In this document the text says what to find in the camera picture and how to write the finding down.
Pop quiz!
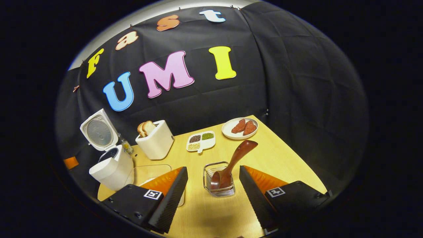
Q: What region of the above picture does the brown wooden spoon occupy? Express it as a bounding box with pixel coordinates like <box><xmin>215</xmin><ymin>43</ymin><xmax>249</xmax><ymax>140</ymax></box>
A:
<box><xmin>210</xmin><ymin>140</ymin><xmax>258</xmax><ymax>190</ymax></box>

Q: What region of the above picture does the black backdrop cloth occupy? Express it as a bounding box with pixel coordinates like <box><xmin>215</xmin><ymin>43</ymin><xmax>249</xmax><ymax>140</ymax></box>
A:
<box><xmin>55</xmin><ymin>2</ymin><xmax>369</xmax><ymax>195</ymax></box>

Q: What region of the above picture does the white toaster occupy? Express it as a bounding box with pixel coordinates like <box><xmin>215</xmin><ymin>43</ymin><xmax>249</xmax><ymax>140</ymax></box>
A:
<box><xmin>135</xmin><ymin>120</ymin><xmax>174</xmax><ymax>160</ymax></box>

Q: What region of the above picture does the white rice cooker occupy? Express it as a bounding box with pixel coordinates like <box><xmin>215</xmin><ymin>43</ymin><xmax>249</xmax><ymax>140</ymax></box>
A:
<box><xmin>80</xmin><ymin>108</ymin><xmax>134</xmax><ymax>191</ymax></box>

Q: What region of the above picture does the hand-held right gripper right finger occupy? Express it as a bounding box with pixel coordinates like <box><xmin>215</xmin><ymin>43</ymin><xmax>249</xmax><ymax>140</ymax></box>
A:
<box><xmin>239</xmin><ymin>165</ymin><xmax>331</xmax><ymax>231</ymax></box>

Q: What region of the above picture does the red meat slice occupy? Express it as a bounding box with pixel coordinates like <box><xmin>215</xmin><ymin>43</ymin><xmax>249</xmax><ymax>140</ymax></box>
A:
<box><xmin>231</xmin><ymin>119</ymin><xmax>247</xmax><ymax>134</ymax></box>
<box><xmin>243</xmin><ymin>120</ymin><xmax>257</xmax><ymax>136</ymax></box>

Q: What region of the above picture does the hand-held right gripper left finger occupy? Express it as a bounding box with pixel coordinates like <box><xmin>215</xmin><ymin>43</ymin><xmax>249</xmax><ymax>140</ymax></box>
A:
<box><xmin>101</xmin><ymin>166</ymin><xmax>189</xmax><ymax>234</ymax></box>

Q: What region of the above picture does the clear glass container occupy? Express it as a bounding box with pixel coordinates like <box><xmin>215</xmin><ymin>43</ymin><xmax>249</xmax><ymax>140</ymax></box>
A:
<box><xmin>125</xmin><ymin>164</ymin><xmax>185</xmax><ymax>208</ymax></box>

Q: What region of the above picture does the white round plate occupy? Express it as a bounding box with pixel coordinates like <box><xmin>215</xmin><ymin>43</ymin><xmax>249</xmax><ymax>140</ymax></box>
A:
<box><xmin>221</xmin><ymin>117</ymin><xmax>259</xmax><ymax>140</ymax></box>

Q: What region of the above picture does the white divided grain dish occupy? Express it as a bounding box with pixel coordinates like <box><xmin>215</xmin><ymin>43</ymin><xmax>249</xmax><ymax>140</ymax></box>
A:
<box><xmin>186</xmin><ymin>131</ymin><xmax>216</xmax><ymax>154</ymax></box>

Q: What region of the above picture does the small glass bottle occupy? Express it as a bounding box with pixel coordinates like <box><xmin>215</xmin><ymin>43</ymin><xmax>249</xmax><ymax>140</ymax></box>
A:
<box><xmin>118</xmin><ymin>133</ymin><xmax>134</xmax><ymax>154</ymax></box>

